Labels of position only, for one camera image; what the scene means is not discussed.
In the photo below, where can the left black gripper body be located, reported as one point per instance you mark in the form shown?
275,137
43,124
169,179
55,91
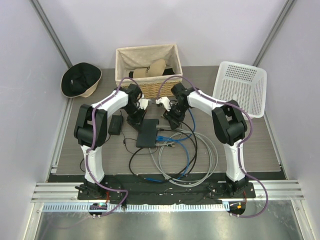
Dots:
135,112

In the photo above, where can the black power adapter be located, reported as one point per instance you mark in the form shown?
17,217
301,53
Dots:
115,125

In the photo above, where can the beige cap in basket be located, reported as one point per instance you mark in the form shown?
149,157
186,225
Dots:
156,69

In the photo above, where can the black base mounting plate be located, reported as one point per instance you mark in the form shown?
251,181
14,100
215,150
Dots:
141,191

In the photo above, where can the black and beige bucket hat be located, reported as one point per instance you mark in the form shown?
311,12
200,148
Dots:
80,80

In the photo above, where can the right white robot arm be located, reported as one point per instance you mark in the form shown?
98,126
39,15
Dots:
229,127

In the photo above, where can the white plastic perforated basket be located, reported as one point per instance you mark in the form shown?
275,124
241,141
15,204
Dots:
243,83

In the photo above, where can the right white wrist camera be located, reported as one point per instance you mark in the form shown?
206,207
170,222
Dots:
165,102

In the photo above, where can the black network switch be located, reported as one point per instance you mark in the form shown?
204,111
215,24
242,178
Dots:
147,135

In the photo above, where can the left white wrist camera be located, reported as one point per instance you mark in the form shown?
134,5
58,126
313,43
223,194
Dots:
143,103

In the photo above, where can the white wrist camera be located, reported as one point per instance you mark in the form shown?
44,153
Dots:
143,103
165,102

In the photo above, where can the white slotted cable duct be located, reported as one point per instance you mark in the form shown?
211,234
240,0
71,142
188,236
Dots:
96,207

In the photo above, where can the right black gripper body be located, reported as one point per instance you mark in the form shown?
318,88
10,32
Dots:
177,113

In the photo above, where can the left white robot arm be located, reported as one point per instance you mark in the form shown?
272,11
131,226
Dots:
91,128

